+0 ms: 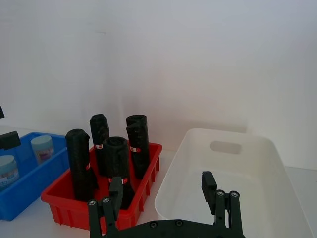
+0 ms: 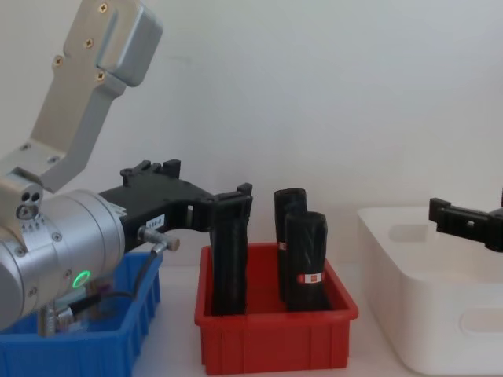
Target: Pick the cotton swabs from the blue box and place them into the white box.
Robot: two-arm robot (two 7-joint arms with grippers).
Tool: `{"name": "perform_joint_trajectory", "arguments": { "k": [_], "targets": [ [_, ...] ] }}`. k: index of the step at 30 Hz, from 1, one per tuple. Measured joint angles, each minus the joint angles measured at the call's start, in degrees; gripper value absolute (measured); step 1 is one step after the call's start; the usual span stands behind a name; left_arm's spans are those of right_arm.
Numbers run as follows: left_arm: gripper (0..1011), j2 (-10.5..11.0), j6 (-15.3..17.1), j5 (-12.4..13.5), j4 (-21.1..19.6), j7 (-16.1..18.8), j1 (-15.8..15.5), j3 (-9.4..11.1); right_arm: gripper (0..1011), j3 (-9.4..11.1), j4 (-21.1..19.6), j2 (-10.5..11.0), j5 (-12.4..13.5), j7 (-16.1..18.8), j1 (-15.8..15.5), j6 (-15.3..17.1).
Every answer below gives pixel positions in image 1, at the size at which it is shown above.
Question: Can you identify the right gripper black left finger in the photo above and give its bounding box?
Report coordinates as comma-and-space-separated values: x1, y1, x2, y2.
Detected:
88, 176, 124, 238

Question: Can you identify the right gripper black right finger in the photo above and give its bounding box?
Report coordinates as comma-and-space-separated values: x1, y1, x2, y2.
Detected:
202, 171, 242, 230

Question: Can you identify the clear jar with teal lid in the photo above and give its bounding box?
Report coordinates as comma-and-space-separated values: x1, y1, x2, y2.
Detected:
31, 135, 54, 166
0, 155, 20, 191

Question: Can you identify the black bag roll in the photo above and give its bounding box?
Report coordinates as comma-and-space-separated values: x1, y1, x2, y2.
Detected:
89, 114, 110, 177
103, 136, 136, 210
125, 115, 150, 179
65, 128, 99, 201

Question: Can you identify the red plastic bin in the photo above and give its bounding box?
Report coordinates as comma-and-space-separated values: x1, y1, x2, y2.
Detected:
41, 142, 163, 231

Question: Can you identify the blue plastic bin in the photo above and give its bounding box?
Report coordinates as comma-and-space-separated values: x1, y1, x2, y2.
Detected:
0, 131, 70, 221

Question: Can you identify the white plastic bin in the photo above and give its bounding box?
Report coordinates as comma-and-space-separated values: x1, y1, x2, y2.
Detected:
155, 128, 317, 238

